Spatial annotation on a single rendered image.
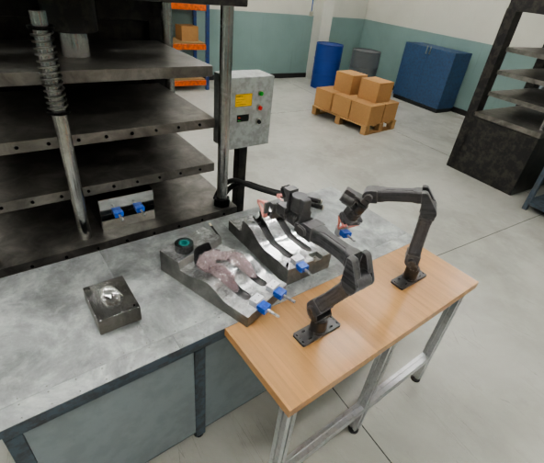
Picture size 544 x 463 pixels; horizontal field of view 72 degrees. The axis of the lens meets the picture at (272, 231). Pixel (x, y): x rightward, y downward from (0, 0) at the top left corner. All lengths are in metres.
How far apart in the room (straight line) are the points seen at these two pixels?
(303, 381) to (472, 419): 1.41
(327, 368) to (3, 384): 1.05
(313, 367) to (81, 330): 0.85
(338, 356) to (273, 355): 0.24
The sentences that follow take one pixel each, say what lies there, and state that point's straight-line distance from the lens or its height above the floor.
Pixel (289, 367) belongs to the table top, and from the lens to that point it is 1.41.
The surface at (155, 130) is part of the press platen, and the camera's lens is 1.97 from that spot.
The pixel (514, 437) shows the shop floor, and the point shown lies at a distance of 2.67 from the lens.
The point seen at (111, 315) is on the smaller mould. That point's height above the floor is 0.87.
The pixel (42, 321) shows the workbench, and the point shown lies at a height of 0.80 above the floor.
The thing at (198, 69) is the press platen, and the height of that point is 1.53.
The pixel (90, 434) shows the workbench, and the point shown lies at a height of 0.49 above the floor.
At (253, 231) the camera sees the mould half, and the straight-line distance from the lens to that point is 1.79.
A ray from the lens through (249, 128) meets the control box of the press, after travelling 2.28.
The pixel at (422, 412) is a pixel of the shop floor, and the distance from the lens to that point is 2.49.
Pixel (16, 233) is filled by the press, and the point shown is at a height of 0.78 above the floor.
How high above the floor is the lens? 1.93
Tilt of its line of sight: 34 degrees down
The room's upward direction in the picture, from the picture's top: 7 degrees clockwise
